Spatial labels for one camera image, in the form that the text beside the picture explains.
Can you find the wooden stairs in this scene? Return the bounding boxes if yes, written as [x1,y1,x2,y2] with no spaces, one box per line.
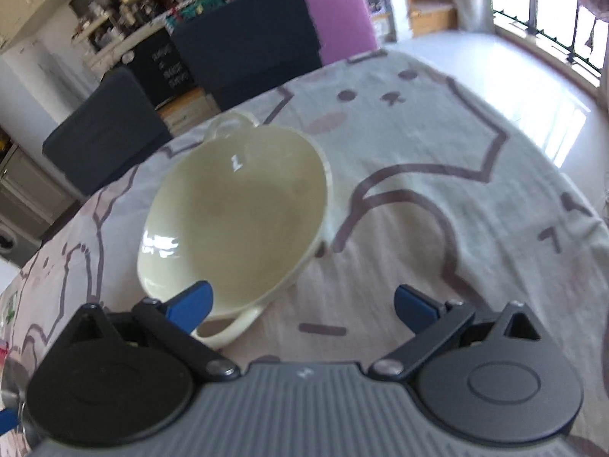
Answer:
[408,0,458,36]

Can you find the kitchen cabinet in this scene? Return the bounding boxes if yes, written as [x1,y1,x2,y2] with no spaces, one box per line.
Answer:
[0,140,79,267]

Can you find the black chalkboard sign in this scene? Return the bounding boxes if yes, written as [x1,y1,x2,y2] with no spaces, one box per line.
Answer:
[128,32,192,105]

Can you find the dark grey dining chair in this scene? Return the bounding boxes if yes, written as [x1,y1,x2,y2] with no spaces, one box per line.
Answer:
[42,67,173,197]
[170,0,325,111]

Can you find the cream bowl with handles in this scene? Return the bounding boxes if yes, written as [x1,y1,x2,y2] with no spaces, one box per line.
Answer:
[136,110,334,349]

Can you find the cluttered storage shelf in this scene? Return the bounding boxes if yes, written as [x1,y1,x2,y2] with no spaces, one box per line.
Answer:
[71,0,169,60]

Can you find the balcony railing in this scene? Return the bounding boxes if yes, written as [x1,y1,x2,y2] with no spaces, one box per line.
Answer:
[492,5,609,89]

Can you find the pink chair cushion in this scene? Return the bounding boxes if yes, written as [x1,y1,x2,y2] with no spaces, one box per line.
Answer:
[294,0,381,66]

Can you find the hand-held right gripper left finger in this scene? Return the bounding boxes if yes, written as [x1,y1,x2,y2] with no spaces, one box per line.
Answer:
[59,282,241,382]

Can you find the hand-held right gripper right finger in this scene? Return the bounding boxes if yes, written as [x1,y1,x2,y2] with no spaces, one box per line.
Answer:
[371,284,545,382]

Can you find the round steel bowl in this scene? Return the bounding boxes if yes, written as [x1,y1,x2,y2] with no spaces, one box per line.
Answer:
[0,358,32,443]

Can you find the cat print tablecloth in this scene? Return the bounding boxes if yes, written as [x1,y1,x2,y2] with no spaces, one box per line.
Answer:
[0,50,609,457]

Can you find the teal sign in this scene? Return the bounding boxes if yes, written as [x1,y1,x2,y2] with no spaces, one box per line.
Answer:
[166,0,226,27]

